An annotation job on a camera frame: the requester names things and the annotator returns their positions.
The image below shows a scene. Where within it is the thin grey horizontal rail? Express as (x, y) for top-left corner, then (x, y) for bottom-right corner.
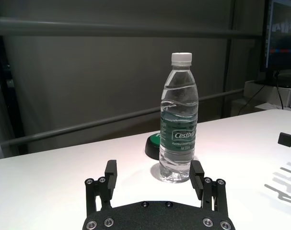
(0, 88), (246, 147)

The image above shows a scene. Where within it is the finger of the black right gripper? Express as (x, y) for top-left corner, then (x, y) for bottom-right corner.
(278, 132), (291, 154)

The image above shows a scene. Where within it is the dark wide vertical post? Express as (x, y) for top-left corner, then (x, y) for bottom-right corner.
(0, 35), (27, 158)

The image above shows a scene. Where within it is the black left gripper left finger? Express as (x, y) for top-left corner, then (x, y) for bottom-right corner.
(85, 160), (118, 217)

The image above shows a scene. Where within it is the black computer monitor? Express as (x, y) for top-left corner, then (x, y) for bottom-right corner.
(259, 0), (291, 85)

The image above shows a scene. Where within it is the clear water bottle green label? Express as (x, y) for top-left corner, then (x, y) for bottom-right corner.
(159, 52), (199, 184)

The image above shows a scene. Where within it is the thick grey horizontal beam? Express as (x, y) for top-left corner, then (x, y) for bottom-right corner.
(0, 17), (264, 37)

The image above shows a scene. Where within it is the green black push button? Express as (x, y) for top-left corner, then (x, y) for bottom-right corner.
(144, 134), (162, 161)

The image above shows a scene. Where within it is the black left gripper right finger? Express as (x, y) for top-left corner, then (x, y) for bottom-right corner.
(189, 160), (229, 218)

